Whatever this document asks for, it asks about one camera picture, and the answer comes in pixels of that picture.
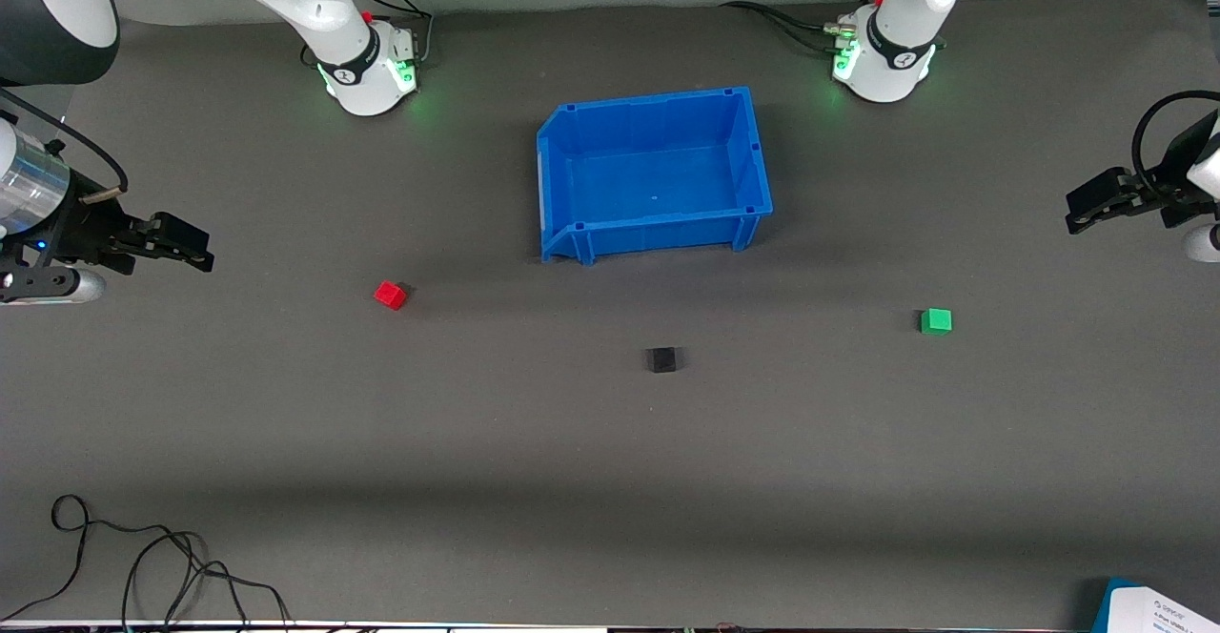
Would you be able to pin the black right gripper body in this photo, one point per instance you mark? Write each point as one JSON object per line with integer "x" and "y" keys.
{"x": 84, "y": 225}

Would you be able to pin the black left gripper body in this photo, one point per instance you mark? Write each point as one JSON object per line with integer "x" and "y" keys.
{"x": 1156, "y": 187}

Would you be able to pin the small green cube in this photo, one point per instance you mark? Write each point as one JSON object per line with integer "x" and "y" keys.
{"x": 936, "y": 321}

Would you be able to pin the small red cube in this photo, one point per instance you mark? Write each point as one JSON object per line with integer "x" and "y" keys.
{"x": 390, "y": 296}

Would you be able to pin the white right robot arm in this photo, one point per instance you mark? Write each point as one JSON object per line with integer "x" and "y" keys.
{"x": 324, "y": 4}

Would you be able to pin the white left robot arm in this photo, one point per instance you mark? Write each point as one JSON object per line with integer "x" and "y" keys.
{"x": 896, "y": 51}

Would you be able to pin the small black cube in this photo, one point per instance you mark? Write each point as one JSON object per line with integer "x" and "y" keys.
{"x": 661, "y": 360}

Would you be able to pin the dark grey table mat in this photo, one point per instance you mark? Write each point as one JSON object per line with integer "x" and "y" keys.
{"x": 381, "y": 442}

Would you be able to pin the blue plastic storage bin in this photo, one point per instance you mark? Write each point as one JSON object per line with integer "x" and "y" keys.
{"x": 658, "y": 185}

